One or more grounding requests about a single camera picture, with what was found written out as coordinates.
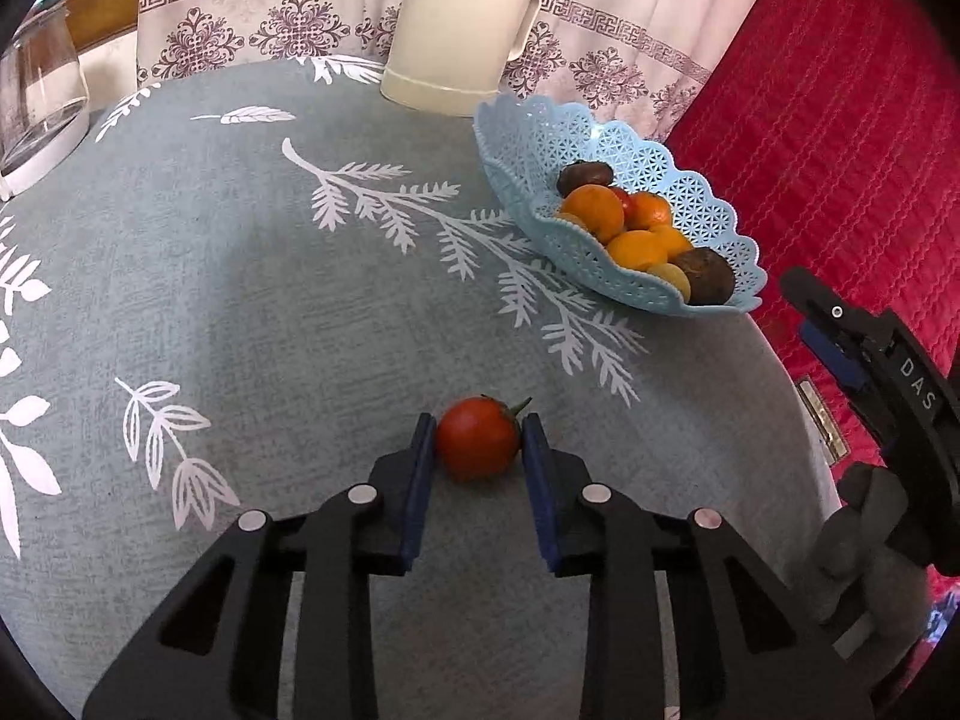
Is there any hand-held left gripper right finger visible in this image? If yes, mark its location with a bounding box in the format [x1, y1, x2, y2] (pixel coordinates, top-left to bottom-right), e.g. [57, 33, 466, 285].
[521, 412, 875, 720]

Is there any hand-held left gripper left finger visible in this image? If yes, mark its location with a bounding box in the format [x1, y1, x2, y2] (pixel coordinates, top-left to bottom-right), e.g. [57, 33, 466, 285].
[82, 412, 438, 720]

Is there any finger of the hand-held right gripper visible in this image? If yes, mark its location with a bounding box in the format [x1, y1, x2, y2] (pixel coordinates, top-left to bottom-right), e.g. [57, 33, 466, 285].
[799, 321, 863, 391]
[780, 266, 890, 342]

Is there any brown water chestnut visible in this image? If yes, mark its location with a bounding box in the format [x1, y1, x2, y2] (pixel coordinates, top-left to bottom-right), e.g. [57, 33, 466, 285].
[671, 246, 737, 307]
[557, 161, 614, 197]

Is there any yellow-green round fruit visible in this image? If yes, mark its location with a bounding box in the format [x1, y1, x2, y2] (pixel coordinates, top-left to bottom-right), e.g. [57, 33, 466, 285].
[646, 262, 692, 301]

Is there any small oval kumquat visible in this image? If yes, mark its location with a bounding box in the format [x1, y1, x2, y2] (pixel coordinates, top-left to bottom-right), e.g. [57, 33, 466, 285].
[649, 223, 695, 260]

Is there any round orange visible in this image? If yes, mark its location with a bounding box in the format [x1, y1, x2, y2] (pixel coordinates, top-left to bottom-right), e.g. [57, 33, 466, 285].
[604, 229, 670, 272]

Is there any small tangerine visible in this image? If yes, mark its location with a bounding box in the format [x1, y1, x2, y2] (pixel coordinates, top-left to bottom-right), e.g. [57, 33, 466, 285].
[626, 193, 674, 232]

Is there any light blue lattice basket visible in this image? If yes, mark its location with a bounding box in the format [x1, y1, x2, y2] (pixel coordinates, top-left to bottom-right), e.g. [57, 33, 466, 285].
[472, 94, 770, 318]

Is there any large oval orange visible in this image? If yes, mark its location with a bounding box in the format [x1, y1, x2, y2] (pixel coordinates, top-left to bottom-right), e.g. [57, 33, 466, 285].
[561, 185, 626, 245]

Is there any person's right hand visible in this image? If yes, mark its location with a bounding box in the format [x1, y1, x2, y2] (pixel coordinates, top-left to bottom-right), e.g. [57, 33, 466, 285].
[814, 463, 931, 646]

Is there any red quilted blanket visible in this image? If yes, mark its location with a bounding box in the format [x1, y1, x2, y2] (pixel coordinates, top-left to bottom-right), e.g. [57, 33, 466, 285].
[664, 0, 960, 616]

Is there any cream thermos jug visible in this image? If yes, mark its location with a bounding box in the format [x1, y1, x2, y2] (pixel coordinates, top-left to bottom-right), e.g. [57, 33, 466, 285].
[379, 0, 541, 117]

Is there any beige patterned curtain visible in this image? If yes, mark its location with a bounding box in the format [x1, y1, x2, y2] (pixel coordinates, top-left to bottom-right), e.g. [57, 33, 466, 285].
[135, 0, 721, 143]

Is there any glass kettle with pink handle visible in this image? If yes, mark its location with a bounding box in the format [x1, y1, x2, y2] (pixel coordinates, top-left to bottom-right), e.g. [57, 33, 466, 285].
[0, 1, 92, 200]

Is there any wooden window frame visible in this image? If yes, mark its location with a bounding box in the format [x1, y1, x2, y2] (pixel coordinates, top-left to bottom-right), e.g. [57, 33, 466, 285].
[30, 0, 143, 53]

